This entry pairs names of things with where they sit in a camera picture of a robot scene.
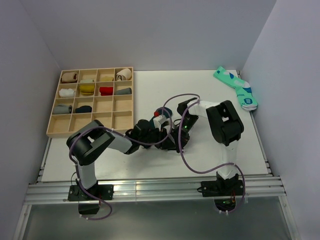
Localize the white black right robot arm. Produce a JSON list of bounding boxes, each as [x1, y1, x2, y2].
[[176, 98, 244, 195]]

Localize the pale green rolled sock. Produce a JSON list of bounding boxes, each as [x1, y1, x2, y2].
[[80, 78, 95, 83]]

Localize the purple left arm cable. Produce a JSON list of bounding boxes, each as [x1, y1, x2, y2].
[[68, 107, 173, 221]]

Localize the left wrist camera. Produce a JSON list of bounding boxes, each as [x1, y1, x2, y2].
[[151, 110, 171, 131]]

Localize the beige rolled sock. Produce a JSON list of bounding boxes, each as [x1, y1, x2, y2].
[[61, 71, 78, 84]]

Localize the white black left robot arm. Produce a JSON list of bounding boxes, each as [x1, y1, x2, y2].
[[66, 119, 175, 200]]

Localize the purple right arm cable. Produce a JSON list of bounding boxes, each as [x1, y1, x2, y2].
[[161, 93, 247, 216]]

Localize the mint green patterned sock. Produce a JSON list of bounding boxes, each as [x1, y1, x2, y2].
[[213, 66, 258, 112]]

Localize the dark navy rolled sock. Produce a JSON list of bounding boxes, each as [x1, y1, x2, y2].
[[74, 105, 92, 114]]

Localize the cream brown rolled sock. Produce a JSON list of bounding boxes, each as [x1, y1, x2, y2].
[[116, 68, 132, 81]]

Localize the dark green reindeer sock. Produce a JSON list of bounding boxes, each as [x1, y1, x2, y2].
[[149, 107, 173, 123]]

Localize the white rolled sock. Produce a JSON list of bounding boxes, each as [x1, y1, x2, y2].
[[58, 88, 75, 98]]

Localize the wooden compartment tray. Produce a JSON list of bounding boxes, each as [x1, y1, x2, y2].
[[46, 67, 134, 138]]

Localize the mustard yellow rolled sock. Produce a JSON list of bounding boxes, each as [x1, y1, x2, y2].
[[79, 84, 95, 96]]

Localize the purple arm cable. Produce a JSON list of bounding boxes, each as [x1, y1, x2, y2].
[[68, 107, 173, 221], [161, 93, 247, 216]]

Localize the red rolled sock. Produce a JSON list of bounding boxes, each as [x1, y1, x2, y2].
[[99, 86, 114, 96]]

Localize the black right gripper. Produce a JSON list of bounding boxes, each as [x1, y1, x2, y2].
[[170, 114, 200, 153]]

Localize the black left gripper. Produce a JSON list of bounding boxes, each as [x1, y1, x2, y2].
[[138, 125, 176, 150]]

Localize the dark grey rolled sock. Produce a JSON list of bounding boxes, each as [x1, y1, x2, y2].
[[115, 87, 132, 96]]

